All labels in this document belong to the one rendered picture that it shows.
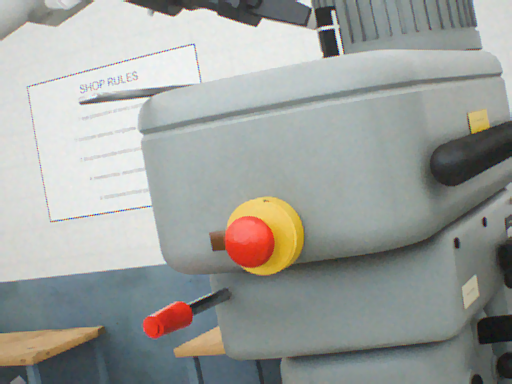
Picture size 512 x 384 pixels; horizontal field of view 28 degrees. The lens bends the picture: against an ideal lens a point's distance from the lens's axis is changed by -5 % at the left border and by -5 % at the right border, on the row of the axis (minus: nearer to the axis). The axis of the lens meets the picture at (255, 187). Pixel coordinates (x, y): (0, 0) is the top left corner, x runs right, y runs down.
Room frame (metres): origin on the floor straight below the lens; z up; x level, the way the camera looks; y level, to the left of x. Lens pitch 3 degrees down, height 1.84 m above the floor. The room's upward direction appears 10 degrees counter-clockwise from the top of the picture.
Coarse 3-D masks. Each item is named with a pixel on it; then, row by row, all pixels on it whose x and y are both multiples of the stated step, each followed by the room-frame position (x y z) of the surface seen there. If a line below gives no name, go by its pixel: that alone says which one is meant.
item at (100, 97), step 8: (144, 88) 0.94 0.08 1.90; (152, 88) 0.95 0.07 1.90; (160, 88) 0.96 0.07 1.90; (168, 88) 0.97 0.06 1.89; (176, 88) 0.99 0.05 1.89; (88, 96) 0.86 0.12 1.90; (96, 96) 0.86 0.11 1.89; (104, 96) 0.87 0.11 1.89; (112, 96) 0.88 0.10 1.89; (120, 96) 0.89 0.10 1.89; (128, 96) 0.91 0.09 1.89; (136, 96) 0.92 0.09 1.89; (144, 96) 0.94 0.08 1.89; (80, 104) 0.87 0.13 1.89
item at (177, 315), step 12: (228, 288) 0.99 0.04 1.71; (204, 300) 0.94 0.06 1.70; (216, 300) 0.96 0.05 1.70; (156, 312) 0.88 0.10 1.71; (168, 312) 0.88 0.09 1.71; (180, 312) 0.89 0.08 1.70; (192, 312) 0.92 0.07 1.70; (144, 324) 0.87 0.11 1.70; (156, 324) 0.86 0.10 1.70; (168, 324) 0.87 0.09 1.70; (180, 324) 0.89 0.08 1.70; (156, 336) 0.87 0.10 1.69
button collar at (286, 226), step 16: (240, 208) 0.85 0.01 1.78; (256, 208) 0.84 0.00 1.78; (272, 208) 0.84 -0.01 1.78; (288, 208) 0.84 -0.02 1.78; (272, 224) 0.84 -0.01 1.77; (288, 224) 0.83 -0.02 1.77; (288, 240) 0.83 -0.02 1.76; (272, 256) 0.84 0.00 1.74; (288, 256) 0.84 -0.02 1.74; (256, 272) 0.85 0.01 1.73; (272, 272) 0.84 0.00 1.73
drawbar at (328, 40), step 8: (320, 8) 1.05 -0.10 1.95; (328, 8) 1.05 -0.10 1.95; (320, 16) 1.05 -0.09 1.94; (328, 16) 1.05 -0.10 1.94; (336, 16) 1.06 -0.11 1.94; (320, 24) 1.06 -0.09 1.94; (328, 24) 1.05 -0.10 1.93; (320, 32) 1.06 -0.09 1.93; (328, 32) 1.05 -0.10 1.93; (320, 40) 1.06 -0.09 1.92; (328, 40) 1.05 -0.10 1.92; (336, 40) 1.05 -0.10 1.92; (328, 48) 1.05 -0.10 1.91; (336, 48) 1.05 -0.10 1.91; (328, 56) 1.05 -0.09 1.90
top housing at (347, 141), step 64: (320, 64) 0.84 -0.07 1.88; (384, 64) 0.84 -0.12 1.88; (448, 64) 0.96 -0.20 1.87; (192, 128) 0.89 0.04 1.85; (256, 128) 0.86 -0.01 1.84; (320, 128) 0.84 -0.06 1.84; (384, 128) 0.83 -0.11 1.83; (448, 128) 0.92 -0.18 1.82; (192, 192) 0.89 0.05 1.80; (256, 192) 0.87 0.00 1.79; (320, 192) 0.84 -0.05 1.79; (384, 192) 0.83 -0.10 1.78; (448, 192) 0.89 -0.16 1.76; (192, 256) 0.90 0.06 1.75; (320, 256) 0.86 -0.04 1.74
